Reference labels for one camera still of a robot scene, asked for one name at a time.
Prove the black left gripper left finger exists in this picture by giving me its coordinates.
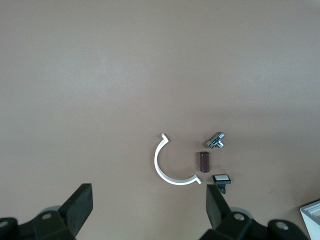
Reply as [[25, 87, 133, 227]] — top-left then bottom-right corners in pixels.
[[0, 183, 94, 240]]

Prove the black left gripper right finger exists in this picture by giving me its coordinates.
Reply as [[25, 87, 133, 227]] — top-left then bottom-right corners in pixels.
[[199, 184, 310, 240]]

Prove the black square white-top push button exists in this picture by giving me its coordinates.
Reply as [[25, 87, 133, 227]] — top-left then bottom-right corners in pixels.
[[212, 174, 232, 195]]

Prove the white drawer cabinet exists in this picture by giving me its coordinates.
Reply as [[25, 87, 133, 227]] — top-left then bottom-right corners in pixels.
[[299, 199, 320, 240]]

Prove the brown cylindrical capacitor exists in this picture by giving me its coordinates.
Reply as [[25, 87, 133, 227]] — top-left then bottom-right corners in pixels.
[[199, 150, 212, 174]]

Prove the silver metal tee fitting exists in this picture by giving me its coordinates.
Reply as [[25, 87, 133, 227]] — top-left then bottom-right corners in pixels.
[[205, 131, 227, 149]]

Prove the white semicircular pipe clamp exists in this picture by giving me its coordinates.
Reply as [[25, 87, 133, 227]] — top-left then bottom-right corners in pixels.
[[154, 133, 203, 186]]

